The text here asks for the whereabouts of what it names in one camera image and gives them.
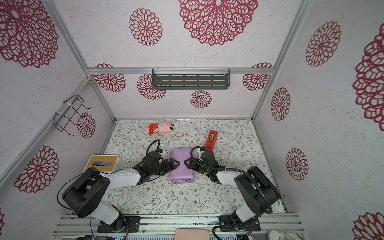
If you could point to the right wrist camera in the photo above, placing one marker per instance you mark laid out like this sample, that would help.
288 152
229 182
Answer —
197 153

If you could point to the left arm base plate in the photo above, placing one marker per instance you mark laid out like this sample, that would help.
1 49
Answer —
128 224

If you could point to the clear tape roll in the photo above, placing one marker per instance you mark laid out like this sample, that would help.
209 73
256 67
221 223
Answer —
179 135

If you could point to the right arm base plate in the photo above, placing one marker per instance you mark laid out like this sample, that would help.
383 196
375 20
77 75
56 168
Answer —
233 224

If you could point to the red tape dispenser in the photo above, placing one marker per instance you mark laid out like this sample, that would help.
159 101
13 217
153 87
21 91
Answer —
211 141

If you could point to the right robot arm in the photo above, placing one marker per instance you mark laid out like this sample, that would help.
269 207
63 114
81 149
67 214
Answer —
258 192

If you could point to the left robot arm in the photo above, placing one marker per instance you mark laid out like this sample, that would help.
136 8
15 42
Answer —
84 195

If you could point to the grey wall shelf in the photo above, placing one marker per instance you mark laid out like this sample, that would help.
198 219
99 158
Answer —
191 79

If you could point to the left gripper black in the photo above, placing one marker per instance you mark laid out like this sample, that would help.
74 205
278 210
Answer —
168 167

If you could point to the pink plush toy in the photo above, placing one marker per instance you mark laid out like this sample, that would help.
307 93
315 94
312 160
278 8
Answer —
159 128

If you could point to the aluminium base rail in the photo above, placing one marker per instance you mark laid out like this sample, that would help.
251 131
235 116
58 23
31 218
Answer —
69 225

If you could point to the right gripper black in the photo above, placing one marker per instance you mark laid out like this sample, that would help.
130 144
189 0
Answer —
192 161

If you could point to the white tissue box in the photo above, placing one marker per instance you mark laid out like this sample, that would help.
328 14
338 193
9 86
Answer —
104 163

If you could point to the white cloth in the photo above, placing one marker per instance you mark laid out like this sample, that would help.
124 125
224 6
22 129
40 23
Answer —
281 235

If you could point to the black wire wall rack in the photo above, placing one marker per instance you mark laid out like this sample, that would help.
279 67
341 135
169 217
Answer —
74 103

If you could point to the pink wrapping paper sheet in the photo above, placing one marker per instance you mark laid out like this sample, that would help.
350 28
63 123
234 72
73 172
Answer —
181 174

